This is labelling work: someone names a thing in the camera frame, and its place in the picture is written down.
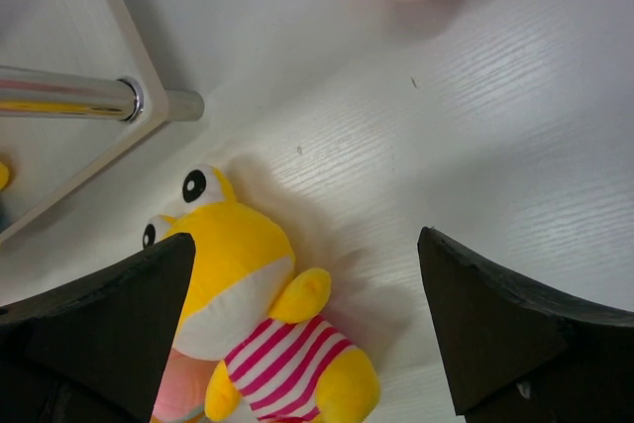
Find yellow frog toy red stripes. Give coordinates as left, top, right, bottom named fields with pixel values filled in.
left=143, top=165, right=380, bottom=422

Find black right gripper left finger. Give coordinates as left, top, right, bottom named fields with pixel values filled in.
left=1, top=234, right=195, bottom=422

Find white two-tier shelf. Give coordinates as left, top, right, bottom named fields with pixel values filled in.
left=1, top=0, right=204, bottom=239

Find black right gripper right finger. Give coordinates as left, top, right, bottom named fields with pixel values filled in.
left=418, top=228, right=633, bottom=422

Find pink frog toy orange stripes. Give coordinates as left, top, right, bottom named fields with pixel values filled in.
left=151, top=349, right=217, bottom=422

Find yellow frog toy blue stripes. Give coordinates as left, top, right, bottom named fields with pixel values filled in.
left=0, top=162, right=11, bottom=190

